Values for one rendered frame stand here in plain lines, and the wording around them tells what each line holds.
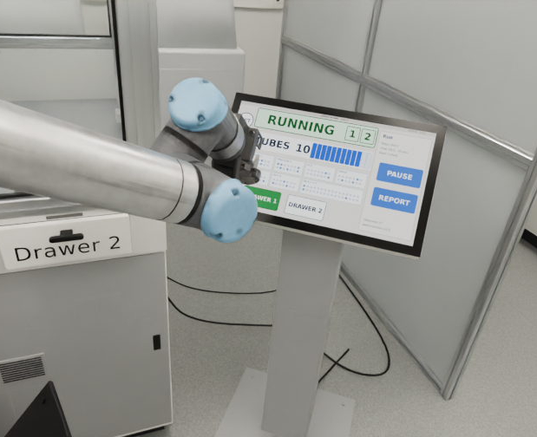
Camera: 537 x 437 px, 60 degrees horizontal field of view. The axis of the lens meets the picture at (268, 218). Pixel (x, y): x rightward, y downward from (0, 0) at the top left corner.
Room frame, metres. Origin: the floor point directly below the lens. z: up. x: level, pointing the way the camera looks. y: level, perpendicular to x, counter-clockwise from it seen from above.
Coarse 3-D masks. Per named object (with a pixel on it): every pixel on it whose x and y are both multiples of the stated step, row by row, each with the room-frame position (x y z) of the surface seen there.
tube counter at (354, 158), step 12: (300, 144) 1.05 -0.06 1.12; (312, 144) 1.05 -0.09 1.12; (324, 144) 1.05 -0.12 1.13; (300, 156) 1.03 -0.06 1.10; (312, 156) 1.03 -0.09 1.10; (324, 156) 1.03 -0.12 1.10; (336, 156) 1.02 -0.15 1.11; (348, 156) 1.02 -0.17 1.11; (360, 156) 1.02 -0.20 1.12; (372, 156) 1.01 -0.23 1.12
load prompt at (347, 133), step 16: (272, 112) 1.12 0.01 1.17; (272, 128) 1.09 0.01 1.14; (288, 128) 1.08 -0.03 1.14; (304, 128) 1.08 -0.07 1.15; (320, 128) 1.07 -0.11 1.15; (336, 128) 1.07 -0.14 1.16; (352, 128) 1.06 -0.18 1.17; (368, 128) 1.06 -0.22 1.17; (352, 144) 1.04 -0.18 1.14; (368, 144) 1.03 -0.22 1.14
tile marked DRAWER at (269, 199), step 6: (246, 186) 1.00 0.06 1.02; (252, 186) 1.00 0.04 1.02; (258, 192) 0.99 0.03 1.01; (264, 192) 0.98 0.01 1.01; (270, 192) 0.98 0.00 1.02; (276, 192) 0.98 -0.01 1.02; (258, 198) 0.98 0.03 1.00; (264, 198) 0.98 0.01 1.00; (270, 198) 0.97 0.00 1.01; (276, 198) 0.97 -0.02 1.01; (258, 204) 0.97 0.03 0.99; (264, 204) 0.97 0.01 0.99; (270, 204) 0.96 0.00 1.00; (276, 204) 0.96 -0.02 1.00; (276, 210) 0.95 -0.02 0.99
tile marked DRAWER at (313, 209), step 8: (288, 200) 0.96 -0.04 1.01; (296, 200) 0.96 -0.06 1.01; (304, 200) 0.96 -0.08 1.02; (312, 200) 0.96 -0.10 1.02; (320, 200) 0.96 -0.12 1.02; (288, 208) 0.95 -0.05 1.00; (296, 208) 0.95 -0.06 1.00; (304, 208) 0.95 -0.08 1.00; (312, 208) 0.95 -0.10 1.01; (320, 208) 0.94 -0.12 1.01; (304, 216) 0.94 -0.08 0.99; (312, 216) 0.93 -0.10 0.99; (320, 216) 0.93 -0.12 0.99
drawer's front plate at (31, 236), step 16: (32, 224) 0.89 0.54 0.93; (48, 224) 0.90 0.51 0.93; (64, 224) 0.91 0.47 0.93; (80, 224) 0.92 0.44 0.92; (96, 224) 0.93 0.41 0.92; (112, 224) 0.95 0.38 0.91; (128, 224) 0.96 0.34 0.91; (0, 240) 0.85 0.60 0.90; (16, 240) 0.87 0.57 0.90; (32, 240) 0.88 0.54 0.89; (48, 240) 0.89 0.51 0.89; (80, 240) 0.92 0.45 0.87; (96, 240) 0.93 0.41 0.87; (112, 240) 0.95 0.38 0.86; (128, 240) 0.96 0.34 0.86; (32, 256) 0.88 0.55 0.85; (64, 256) 0.90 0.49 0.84; (80, 256) 0.92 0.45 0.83; (96, 256) 0.93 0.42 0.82
